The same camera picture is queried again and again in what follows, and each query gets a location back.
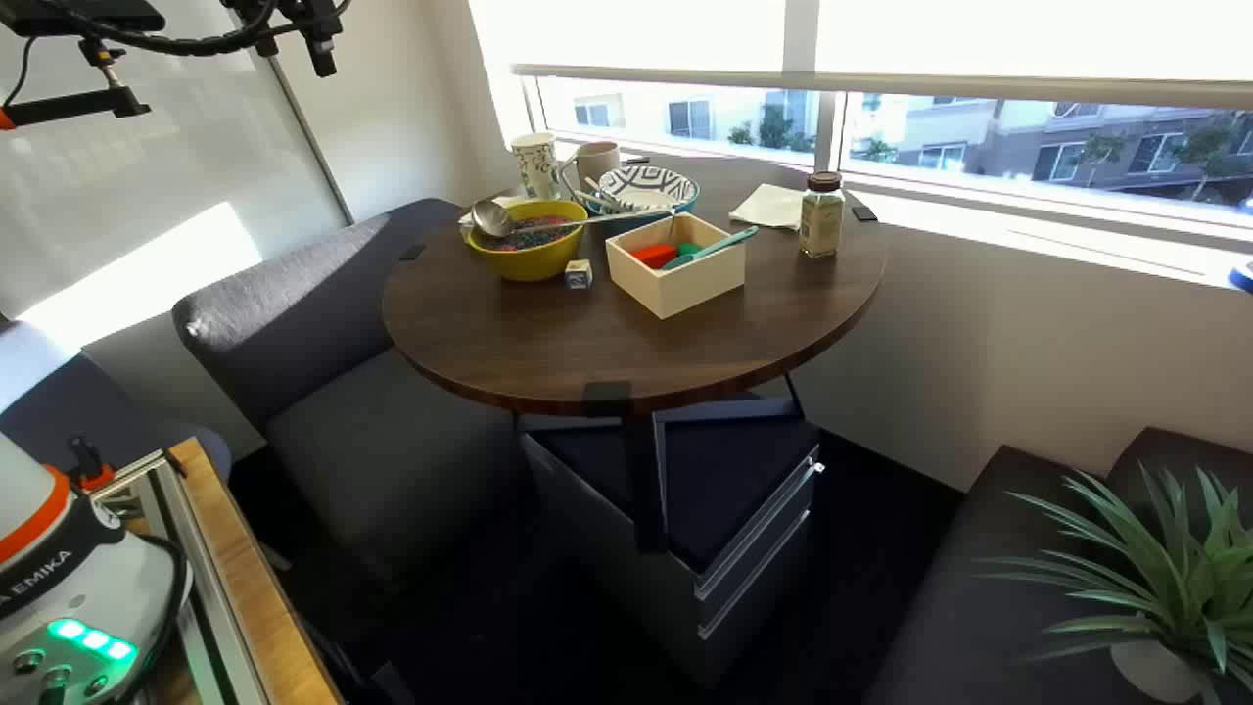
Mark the red cylinder block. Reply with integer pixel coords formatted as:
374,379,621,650
631,241,681,274

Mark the blue patterned bowl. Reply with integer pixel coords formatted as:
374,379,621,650
513,0,1253,259

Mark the patterned paper cup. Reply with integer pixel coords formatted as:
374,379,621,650
507,129,565,203

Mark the white box on table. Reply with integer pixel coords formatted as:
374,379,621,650
724,180,810,237

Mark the round dark wooden table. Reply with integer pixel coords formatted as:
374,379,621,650
380,153,891,554

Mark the dark upholstered sofa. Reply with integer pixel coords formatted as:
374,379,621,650
865,429,1253,705

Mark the teal plastic scooper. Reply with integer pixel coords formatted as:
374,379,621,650
661,229,763,270

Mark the grey plant pot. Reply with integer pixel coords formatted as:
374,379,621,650
1107,635,1224,705

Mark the metal ladle spoon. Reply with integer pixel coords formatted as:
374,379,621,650
464,193,689,251

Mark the colourful cereal pile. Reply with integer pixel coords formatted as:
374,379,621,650
487,215,578,257

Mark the grey filing cabinet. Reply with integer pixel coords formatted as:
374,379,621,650
517,390,828,689

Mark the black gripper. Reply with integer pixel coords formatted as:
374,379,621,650
279,0,351,78

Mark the black base cable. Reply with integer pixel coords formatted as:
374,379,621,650
128,524,203,689

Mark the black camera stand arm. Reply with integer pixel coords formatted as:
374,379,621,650
0,0,168,134

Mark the light wooden robot table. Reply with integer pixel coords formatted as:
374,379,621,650
159,434,343,705

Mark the green spiky plant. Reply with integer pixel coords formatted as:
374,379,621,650
984,467,1253,683

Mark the aluminium rail frame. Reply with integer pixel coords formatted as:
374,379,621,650
95,447,284,705

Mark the grey upholstered armchair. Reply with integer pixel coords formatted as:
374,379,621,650
168,196,539,593

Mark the beige ceramic mug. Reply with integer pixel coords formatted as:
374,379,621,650
570,139,621,187

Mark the blue upholstered chair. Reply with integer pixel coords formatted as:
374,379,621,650
0,354,235,485

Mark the yellow bowl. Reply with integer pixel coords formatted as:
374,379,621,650
459,193,594,288

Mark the white roller blind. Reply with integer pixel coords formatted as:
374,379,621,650
464,0,1253,110

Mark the light wooden box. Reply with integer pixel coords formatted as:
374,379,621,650
601,213,753,321

